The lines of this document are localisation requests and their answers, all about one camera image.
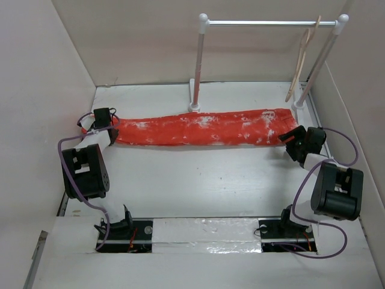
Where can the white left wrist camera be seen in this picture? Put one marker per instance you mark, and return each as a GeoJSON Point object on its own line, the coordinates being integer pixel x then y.
{"type": "Point", "coordinates": [86, 123]}

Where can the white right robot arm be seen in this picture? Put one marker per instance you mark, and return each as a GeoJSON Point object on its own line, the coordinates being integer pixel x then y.
{"type": "Point", "coordinates": [331, 188]}

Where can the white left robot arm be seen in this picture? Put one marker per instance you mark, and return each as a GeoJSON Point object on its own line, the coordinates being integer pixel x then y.
{"type": "Point", "coordinates": [84, 171]}

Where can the white clothes rack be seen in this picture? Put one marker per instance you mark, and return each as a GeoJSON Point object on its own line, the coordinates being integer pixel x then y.
{"type": "Point", "coordinates": [336, 27]}

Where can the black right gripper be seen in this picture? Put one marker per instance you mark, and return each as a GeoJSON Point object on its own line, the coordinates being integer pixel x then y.
{"type": "Point", "coordinates": [298, 130]}

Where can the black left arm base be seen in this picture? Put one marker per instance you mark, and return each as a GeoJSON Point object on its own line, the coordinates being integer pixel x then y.
{"type": "Point", "coordinates": [126, 237]}

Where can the wooden clothes hanger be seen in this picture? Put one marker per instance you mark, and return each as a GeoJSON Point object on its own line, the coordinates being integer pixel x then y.
{"type": "Point", "coordinates": [307, 37]}

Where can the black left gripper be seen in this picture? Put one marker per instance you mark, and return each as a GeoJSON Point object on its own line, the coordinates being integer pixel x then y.
{"type": "Point", "coordinates": [116, 131]}

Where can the red white patterned trousers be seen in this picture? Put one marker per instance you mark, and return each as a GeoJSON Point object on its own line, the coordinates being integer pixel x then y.
{"type": "Point", "coordinates": [252, 127]}

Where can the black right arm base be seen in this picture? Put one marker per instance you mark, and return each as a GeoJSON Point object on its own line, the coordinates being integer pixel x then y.
{"type": "Point", "coordinates": [277, 234]}

